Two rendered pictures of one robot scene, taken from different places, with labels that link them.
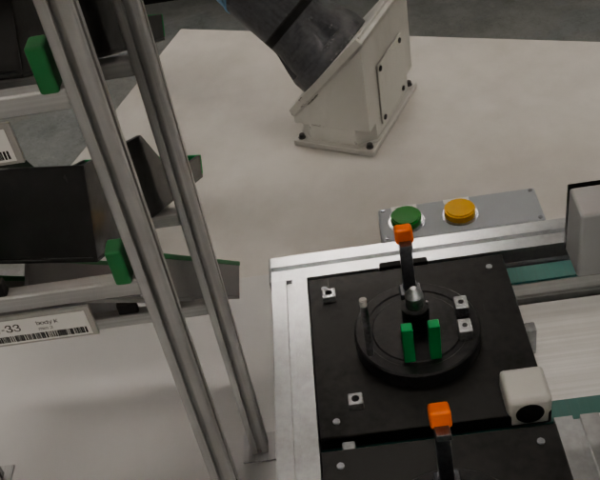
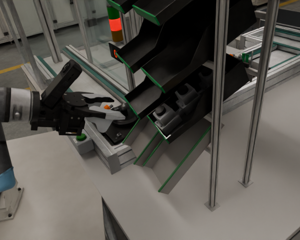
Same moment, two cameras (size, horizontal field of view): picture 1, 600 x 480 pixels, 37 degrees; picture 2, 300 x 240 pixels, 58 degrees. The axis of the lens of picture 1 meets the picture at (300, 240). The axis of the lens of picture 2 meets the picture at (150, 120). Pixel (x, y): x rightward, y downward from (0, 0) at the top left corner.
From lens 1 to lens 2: 1.41 m
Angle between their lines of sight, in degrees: 88
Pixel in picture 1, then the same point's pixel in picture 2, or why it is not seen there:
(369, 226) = (65, 173)
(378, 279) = (108, 131)
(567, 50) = not seen: outside the picture
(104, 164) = not seen: hidden behind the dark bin
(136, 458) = not seen: hidden behind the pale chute
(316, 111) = (8, 196)
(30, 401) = (181, 218)
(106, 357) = (152, 209)
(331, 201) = (52, 188)
